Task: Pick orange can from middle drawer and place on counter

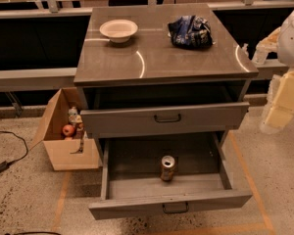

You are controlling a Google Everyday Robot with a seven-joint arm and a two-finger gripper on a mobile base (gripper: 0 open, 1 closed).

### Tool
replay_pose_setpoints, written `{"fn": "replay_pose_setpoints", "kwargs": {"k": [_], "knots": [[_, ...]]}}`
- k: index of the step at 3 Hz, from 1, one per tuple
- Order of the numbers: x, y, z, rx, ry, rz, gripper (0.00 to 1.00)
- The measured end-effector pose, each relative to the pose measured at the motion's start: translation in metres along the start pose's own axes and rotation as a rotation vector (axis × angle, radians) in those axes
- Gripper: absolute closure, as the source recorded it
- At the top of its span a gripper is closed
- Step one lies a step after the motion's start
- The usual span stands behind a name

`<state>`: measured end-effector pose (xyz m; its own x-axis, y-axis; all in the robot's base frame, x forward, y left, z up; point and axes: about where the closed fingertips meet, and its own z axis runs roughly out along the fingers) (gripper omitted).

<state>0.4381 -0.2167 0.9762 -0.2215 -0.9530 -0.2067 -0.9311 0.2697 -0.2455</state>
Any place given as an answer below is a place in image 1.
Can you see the cardboard box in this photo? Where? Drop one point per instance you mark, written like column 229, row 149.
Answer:
column 63, row 153

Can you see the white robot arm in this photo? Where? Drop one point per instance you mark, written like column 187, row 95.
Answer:
column 285, row 42

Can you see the blue chip bag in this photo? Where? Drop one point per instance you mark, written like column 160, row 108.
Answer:
column 191, row 32

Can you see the red apple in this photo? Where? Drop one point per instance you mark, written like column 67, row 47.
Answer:
column 68, row 130

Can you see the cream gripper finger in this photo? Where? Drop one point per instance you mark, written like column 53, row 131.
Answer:
column 279, row 109
column 265, row 46

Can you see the grey upper drawer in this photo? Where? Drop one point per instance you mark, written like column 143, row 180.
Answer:
column 163, row 120

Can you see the grey lower open drawer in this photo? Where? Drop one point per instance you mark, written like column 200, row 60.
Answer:
column 132, row 184

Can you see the grey drawer cabinet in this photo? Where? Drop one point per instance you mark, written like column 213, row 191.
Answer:
column 152, row 41

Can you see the small plastic bottle in box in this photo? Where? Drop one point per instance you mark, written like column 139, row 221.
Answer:
column 72, row 114

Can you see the white paper bowl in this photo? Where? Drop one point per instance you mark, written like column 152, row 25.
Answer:
column 118, row 31

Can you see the grey metal rail shelf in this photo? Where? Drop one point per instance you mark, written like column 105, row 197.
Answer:
column 136, row 70

